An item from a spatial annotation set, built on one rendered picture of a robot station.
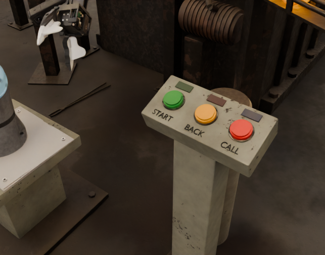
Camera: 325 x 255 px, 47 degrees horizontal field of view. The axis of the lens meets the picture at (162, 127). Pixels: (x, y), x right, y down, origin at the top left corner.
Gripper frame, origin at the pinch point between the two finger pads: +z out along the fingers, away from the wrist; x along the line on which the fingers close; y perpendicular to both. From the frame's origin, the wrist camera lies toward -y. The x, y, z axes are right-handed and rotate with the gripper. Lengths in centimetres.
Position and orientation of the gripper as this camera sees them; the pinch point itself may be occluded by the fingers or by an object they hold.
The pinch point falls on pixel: (52, 59)
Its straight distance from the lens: 103.1
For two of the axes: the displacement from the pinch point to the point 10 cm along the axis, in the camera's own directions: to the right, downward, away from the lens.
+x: 2.9, 2.8, 9.1
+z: -1.1, 9.6, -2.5
